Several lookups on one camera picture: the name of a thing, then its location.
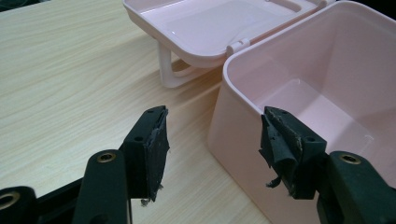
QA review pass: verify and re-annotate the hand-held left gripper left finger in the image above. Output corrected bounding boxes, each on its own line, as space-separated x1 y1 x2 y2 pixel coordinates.
73 105 171 224

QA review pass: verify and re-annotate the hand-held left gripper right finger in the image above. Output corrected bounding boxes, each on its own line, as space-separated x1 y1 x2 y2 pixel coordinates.
259 105 396 224

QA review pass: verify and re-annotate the pink storage box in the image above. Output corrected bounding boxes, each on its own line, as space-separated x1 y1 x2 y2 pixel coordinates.
122 0 396 224

